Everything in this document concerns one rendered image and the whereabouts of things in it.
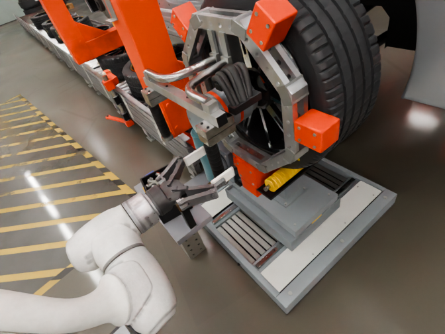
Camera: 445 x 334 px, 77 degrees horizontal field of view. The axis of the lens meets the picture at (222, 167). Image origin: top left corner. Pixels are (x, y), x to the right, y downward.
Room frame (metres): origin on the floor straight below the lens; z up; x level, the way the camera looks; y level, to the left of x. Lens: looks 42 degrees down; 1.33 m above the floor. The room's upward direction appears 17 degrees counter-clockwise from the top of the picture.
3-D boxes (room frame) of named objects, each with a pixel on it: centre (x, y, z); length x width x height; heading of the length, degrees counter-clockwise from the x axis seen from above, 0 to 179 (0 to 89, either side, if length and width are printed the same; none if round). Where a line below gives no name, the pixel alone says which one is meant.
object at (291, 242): (0.97, -0.25, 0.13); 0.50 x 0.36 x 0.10; 27
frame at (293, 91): (0.85, -0.12, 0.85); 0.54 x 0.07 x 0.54; 27
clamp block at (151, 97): (0.91, 0.14, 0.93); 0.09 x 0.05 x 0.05; 117
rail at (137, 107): (2.47, 0.69, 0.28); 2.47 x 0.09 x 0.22; 27
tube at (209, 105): (0.70, -0.05, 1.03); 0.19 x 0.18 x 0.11; 117
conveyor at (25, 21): (7.72, 2.89, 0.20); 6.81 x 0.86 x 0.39; 27
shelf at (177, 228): (0.88, 0.27, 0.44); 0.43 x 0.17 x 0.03; 27
